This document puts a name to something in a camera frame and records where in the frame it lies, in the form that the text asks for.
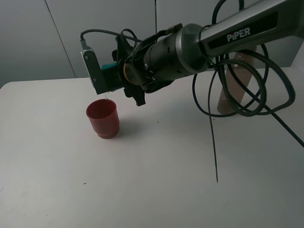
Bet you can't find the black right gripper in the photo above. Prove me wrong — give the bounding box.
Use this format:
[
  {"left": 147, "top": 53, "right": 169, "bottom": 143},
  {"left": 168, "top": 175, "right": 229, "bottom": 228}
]
[{"left": 103, "top": 37, "right": 146, "bottom": 106}]

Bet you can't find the teal translucent plastic cup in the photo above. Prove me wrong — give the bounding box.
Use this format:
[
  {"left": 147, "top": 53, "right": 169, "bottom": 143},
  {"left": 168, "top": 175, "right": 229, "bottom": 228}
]
[{"left": 101, "top": 62, "right": 117, "bottom": 70}]

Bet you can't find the brown translucent water bottle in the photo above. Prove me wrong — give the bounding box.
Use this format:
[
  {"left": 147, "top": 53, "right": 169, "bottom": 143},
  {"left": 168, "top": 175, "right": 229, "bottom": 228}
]
[{"left": 217, "top": 52, "right": 254, "bottom": 114}]

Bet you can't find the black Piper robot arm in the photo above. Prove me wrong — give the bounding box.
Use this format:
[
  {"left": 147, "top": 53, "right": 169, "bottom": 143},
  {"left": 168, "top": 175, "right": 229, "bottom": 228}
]
[{"left": 96, "top": 0, "right": 304, "bottom": 105}]

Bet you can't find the red plastic cup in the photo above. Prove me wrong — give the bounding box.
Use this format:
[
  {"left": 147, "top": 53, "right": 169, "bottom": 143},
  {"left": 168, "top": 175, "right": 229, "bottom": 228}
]
[{"left": 86, "top": 99, "right": 120, "bottom": 139}]

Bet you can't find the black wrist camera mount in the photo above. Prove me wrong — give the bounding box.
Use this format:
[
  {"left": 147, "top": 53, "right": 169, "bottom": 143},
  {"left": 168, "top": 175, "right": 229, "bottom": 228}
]
[{"left": 81, "top": 49, "right": 110, "bottom": 95}]

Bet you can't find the black camera cable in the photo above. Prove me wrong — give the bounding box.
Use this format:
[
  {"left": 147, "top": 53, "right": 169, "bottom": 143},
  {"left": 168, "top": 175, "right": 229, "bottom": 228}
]
[{"left": 80, "top": 0, "right": 304, "bottom": 183}]

